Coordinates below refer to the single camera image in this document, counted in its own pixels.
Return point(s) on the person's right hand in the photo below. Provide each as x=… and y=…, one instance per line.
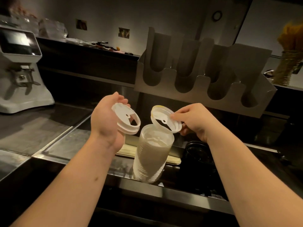
x=197, y=120

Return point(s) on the person's left hand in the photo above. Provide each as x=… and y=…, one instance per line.
x=103, y=120

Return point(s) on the person's left thumb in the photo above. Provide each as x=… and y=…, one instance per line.
x=119, y=97

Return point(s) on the person's right thumb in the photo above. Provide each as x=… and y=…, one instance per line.
x=184, y=130

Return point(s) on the small stack of white lids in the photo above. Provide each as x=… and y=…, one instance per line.
x=125, y=120

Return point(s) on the single white cup lid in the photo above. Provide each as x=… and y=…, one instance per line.
x=163, y=118

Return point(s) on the person's right forearm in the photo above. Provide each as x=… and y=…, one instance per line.
x=246, y=186

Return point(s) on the person's left forearm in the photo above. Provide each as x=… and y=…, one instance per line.
x=71, y=186

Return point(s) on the stack of black lids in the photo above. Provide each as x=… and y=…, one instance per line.
x=198, y=158

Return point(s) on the sleeve of stacked white lids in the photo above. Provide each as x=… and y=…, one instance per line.
x=151, y=156

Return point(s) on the dark raised counter shelf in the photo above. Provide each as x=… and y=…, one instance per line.
x=90, y=63

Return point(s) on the cream plastic tray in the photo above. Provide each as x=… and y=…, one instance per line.
x=127, y=148

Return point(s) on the grey metal cup dispenser rack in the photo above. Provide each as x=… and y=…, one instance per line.
x=203, y=80

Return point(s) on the pile of small dark utensils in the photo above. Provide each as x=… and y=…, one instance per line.
x=105, y=45

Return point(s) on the white coffee grinder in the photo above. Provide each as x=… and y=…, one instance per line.
x=21, y=75

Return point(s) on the yellow dried flowers woven vase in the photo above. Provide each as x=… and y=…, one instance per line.
x=287, y=56

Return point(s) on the small wall picture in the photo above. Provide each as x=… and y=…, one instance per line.
x=124, y=33
x=81, y=24

